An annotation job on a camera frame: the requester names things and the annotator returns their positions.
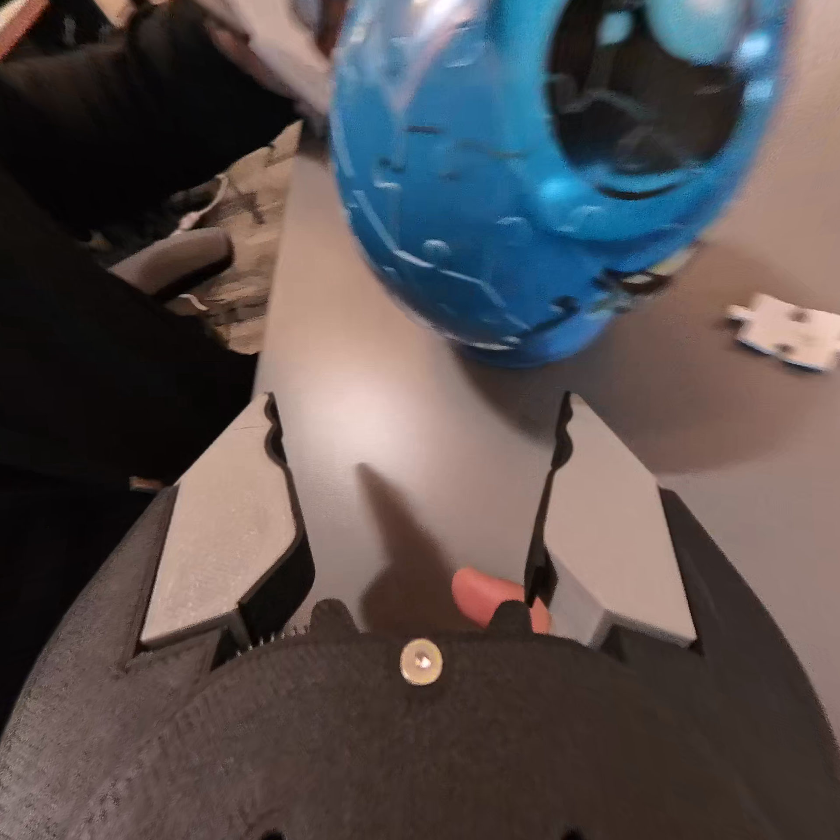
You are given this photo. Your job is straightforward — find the person's right hand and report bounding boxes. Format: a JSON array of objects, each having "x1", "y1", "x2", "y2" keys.
[{"x1": 451, "y1": 567, "x2": 552, "y2": 635}]

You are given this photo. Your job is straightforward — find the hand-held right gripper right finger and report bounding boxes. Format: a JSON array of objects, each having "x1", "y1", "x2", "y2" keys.
[{"x1": 524, "y1": 390, "x2": 698, "y2": 649}]

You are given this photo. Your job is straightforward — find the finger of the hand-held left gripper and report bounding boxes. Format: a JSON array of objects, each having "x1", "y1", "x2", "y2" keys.
[{"x1": 256, "y1": 0, "x2": 332, "y2": 118}]

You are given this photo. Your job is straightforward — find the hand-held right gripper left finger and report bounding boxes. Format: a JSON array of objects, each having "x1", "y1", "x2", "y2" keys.
[{"x1": 138, "y1": 392, "x2": 316, "y2": 651}]

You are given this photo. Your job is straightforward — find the blue plastic ball stand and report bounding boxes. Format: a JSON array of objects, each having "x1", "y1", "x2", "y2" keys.
[{"x1": 459, "y1": 308, "x2": 614, "y2": 370}]

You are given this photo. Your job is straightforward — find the puzzle piece with white back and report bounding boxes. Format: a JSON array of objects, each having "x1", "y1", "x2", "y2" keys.
[{"x1": 725, "y1": 292, "x2": 840, "y2": 375}]

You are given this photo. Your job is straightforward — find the blue puzzle ball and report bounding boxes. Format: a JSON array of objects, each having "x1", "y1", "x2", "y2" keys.
[{"x1": 328, "y1": 0, "x2": 798, "y2": 355}]

